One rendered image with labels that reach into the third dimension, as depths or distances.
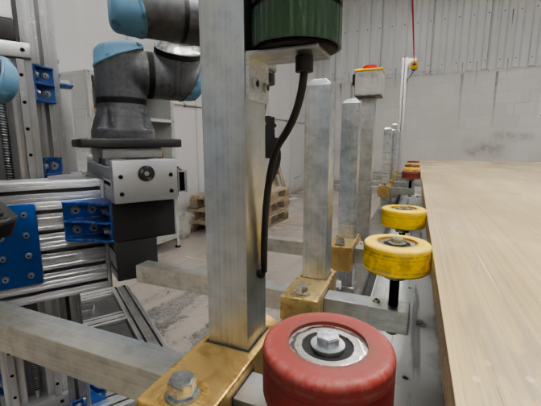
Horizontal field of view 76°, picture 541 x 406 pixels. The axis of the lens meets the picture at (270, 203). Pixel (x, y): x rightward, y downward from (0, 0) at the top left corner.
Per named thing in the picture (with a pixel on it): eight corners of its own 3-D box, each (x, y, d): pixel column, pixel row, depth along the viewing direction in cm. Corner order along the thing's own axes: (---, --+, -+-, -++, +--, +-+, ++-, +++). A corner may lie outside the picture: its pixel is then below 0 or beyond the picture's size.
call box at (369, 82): (353, 99, 91) (354, 68, 90) (357, 102, 98) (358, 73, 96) (381, 97, 89) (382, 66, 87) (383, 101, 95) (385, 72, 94)
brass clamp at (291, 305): (275, 329, 46) (275, 294, 45) (305, 290, 58) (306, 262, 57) (320, 340, 43) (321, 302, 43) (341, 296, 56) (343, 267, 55)
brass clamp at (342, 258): (322, 269, 68) (323, 244, 68) (336, 250, 81) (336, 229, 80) (353, 273, 66) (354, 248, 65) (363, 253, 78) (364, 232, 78)
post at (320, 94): (299, 395, 54) (305, 78, 46) (306, 382, 58) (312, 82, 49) (321, 402, 53) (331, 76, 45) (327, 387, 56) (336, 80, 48)
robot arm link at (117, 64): (93, 100, 89) (89, 44, 86) (148, 103, 95) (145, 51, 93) (96, 94, 78) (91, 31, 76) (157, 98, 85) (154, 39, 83)
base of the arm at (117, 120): (88, 139, 90) (84, 100, 88) (146, 139, 98) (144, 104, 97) (96, 138, 78) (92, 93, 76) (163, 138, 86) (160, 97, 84)
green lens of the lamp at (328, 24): (235, 43, 21) (234, 5, 21) (271, 63, 27) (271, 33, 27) (329, 31, 19) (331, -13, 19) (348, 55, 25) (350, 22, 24)
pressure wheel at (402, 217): (400, 273, 62) (404, 210, 60) (369, 259, 69) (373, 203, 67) (431, 266, 65) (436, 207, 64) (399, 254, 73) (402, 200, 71)
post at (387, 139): (378, 227, 168) (384, 127, 160) (379, 225, 171) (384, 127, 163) (386, 228, 167) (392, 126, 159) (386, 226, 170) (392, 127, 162)
